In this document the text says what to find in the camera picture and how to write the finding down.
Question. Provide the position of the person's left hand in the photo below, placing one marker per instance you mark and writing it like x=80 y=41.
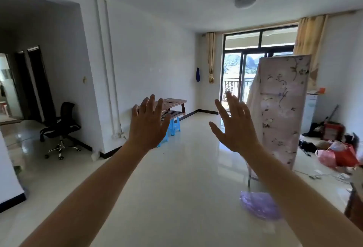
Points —
x=149 y=130

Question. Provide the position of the person's right hand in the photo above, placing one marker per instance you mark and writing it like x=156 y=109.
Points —
x=236 y=130

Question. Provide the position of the person's right forearm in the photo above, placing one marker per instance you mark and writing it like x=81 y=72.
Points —
x=297 y=204

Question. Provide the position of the person's left forearm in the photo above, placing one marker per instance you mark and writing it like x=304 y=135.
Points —
x=85 y=198

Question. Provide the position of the blue plastic stool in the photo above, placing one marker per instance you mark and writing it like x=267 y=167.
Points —
x=175 y=126
x=165 y=139

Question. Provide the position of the brown wooden table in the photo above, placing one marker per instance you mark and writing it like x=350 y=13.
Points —
x=174 y=103

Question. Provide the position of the balcony railing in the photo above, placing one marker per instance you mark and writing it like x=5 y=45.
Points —
x=235 y=88

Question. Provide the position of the floral fabric wardrobe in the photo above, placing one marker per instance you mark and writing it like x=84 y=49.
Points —
x=280 y=99

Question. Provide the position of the blue hanging cloth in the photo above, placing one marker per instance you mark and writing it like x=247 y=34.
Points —
x=198 y=75

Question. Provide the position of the white appliance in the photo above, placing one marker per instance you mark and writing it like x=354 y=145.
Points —
x=309 y=113

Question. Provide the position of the black bag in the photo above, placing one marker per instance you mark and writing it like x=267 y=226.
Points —
x=313 y=130

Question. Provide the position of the purple plastic bag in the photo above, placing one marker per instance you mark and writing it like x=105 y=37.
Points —
x=259 y=205

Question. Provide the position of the beige curtain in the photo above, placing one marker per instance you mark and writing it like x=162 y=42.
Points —
x=210 y=54
x=309 y=37

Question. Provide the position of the black-framed glass balcony door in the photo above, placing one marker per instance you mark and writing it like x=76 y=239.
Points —
x=241 y=49

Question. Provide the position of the black office chair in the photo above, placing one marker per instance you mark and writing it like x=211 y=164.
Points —
x=66 y=113

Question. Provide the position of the pink plastic bag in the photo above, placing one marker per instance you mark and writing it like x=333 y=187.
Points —
x=326 y=158

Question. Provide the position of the red heater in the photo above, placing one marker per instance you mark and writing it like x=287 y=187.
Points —
x=333 y=132

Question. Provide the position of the red bag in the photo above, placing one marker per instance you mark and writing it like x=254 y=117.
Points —
x=346 y=157

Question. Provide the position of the dark wooden door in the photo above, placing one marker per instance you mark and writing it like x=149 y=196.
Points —
x=41 y=85
x=22 y=85

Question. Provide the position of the round white ceiling lamp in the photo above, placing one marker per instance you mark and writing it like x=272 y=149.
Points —
x=245 y=1

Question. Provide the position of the white wall conduit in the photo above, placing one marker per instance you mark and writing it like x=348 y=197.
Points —
x=109 y=71

